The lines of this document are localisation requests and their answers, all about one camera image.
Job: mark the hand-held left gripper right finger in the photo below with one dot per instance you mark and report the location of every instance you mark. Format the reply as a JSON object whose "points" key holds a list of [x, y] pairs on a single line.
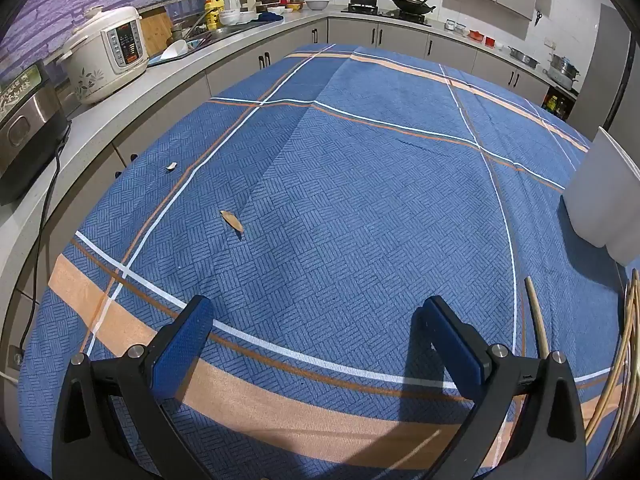
{"points": [[457, 350]]}

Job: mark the steel faucet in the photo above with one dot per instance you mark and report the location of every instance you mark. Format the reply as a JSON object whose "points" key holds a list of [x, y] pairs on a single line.
{"points": [[197, 22]]}

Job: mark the steel tiered steamer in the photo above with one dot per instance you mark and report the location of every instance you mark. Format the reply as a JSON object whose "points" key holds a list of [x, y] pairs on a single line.
{"points": [[564, 72]]}

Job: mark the white plate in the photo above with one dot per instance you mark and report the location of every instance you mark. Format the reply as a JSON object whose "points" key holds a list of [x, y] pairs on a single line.
{"points": [[174, 49]]}

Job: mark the black scissors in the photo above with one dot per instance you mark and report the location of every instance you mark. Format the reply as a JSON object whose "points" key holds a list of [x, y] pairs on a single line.
{"points": [[538, 16]]}

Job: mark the white rice cooker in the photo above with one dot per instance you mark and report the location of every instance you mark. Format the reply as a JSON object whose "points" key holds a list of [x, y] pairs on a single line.
{"points": [[100, 55]]}

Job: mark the stack of white bowls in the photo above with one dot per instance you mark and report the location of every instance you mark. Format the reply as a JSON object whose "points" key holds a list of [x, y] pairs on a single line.
{"points": [[229, 17]]}

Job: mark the blue dish drain tray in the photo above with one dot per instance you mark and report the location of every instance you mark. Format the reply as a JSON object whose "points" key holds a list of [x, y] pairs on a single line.
{"points": [[160, 61]]}

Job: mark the long wooden chopstick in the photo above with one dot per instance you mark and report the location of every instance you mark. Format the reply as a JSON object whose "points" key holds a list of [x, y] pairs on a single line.
{"points": [[536, 317]]}

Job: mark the large pale bowl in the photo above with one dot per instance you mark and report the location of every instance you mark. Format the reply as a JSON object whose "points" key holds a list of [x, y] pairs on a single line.
{"points": [[316, 5]]}

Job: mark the black wok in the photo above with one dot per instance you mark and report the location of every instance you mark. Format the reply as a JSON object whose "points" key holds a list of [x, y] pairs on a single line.
{"points": [[411, 4]]}

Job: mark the bundle of wooden chopsticks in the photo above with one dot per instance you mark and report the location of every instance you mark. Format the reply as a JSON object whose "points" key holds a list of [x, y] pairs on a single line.
{"points": [[632, 300]]}

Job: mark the cluster of condiment bottles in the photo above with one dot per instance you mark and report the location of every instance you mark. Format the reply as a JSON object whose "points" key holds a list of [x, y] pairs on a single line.
{"points": [[555, 105]]}

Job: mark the silver toaster oven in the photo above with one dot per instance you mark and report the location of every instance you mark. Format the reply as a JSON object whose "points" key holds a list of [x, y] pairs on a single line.
{"points": [[25, 130]]}

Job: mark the blue plaid tablecloth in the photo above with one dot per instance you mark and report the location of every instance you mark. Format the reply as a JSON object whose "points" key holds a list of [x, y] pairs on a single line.
{"points": [[350, 185]]}

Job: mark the dark blue cloth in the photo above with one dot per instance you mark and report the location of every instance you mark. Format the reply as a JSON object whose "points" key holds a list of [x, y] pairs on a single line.
{"points": [[270, 16]]}

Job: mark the steel lidded pot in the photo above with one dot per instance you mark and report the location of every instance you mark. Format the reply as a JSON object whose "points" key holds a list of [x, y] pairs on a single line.
{"points": [[522, 57]]}

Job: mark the black gas stove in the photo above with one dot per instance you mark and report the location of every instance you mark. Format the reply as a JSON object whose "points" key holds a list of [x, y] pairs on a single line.
{"points": [[385, 14]]}

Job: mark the grey two-door refrigerator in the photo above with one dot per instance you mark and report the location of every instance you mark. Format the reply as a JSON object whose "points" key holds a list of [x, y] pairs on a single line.
{"points": [[607, 60]]}

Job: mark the white two-compartment utensil holder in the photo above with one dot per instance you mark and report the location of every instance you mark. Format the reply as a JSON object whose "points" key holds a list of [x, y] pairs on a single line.
{"points": [[600, 195]]}

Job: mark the steel kitchen sink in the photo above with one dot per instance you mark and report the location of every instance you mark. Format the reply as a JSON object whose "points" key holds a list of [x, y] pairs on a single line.
{"points": [[220, 32]]}

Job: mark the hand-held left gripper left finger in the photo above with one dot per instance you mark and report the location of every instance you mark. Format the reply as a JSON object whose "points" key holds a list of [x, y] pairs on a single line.
{"points": [[177, 350]]}

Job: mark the clear lidded containers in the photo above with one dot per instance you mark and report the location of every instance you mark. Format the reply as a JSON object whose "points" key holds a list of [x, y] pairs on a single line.
{"points": [[452, 24]]}

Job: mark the wooden cutting board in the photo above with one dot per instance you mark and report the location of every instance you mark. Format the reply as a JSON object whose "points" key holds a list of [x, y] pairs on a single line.
{"points": [[155, 35]]}

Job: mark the brown dry leaf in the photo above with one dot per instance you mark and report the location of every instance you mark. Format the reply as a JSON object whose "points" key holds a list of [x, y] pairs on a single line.
{"points": [[232, 221]]}

